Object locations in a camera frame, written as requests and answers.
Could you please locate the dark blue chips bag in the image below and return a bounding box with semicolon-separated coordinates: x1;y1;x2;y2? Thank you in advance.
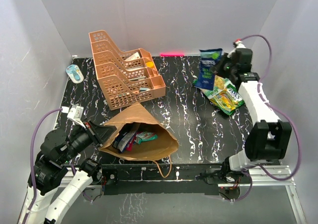
193;48;223;90

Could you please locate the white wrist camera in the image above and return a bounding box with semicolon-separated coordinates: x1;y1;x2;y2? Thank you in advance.
61;104;85;128
228;39;246;57

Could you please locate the yellow object in organizer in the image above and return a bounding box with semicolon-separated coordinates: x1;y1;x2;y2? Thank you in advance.
146;62;155;69

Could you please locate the pink tape strip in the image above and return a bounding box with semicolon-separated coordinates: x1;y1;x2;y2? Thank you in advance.
160;52;184;57

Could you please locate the blue white correction tape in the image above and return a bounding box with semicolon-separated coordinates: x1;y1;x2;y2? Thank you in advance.
66;64;84;84

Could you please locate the yellow green fruit snack bag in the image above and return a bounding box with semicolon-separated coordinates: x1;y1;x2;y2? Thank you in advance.
201;75;244;116

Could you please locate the red snack packet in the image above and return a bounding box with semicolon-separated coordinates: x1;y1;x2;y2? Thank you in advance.
125;141;136;151

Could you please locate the brown paper bag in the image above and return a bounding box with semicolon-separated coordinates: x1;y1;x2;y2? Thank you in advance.
98;101;179;179

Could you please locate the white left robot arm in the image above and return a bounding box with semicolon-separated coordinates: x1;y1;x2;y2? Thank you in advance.
18;121;116;224

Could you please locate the peach plastic file organizer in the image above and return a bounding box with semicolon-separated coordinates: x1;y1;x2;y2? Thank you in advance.
89;30;166;110

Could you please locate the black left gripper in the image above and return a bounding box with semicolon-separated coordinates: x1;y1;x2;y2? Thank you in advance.
61;116;117;162

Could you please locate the white card in organizer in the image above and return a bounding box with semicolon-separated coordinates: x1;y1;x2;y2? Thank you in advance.
125;52;141;62

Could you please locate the teal snack packet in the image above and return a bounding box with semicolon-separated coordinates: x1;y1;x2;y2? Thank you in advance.
135;132;158;144

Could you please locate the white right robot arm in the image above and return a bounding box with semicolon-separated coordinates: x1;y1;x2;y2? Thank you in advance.
214;47;292;183

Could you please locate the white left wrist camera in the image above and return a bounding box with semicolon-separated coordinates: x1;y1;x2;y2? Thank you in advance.
61;104;85;128

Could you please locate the blue candy packet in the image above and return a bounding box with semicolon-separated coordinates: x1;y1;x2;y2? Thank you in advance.
112;130;138;153

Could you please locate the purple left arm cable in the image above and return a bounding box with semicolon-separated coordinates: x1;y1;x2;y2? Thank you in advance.
22;107;70;224

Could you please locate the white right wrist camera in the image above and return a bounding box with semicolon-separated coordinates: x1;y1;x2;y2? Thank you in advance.
228;39;246;57

